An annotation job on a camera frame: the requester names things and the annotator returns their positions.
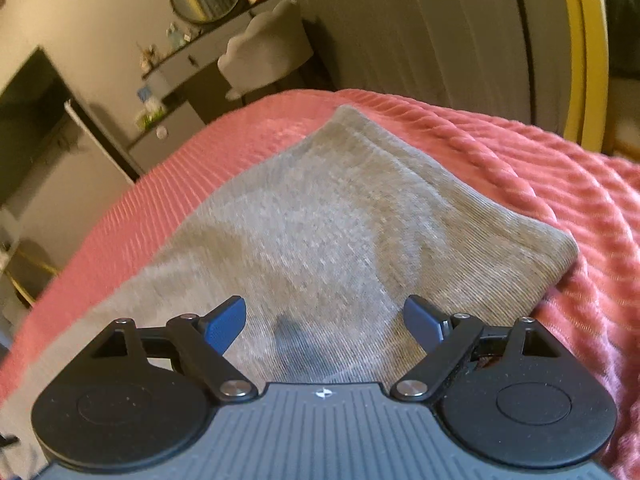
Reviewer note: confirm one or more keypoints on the grey pants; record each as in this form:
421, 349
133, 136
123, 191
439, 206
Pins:
310, 210

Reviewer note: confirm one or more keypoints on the white cabinet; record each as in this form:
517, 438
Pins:
65, 180

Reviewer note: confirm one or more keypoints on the yellow frame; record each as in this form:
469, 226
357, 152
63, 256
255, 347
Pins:
585, 60

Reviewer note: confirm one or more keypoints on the grey curtain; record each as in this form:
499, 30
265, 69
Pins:
425, 35

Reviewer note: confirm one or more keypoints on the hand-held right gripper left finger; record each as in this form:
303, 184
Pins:
225, 322

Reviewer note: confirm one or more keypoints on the grey padded chair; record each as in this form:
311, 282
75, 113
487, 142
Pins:
270, 45

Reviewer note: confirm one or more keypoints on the gold metal stand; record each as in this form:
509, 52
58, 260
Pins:
35, 270

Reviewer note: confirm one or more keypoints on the dark cloth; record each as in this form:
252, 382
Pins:
622, 10

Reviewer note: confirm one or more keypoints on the grey bedside cabinet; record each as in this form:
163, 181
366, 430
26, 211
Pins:
170, 145

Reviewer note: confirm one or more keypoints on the small cosmetic bottles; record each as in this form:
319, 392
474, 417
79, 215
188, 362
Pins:
179, 36

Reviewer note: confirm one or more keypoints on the small flower decoration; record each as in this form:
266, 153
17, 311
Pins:
149, 59

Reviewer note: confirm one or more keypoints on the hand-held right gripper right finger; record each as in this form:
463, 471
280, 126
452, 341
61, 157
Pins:
420, 320

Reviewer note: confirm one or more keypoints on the pink ribbed blanket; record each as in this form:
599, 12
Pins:
550, 185

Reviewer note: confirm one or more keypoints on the grey vanity table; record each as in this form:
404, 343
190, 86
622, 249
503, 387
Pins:
200, 57

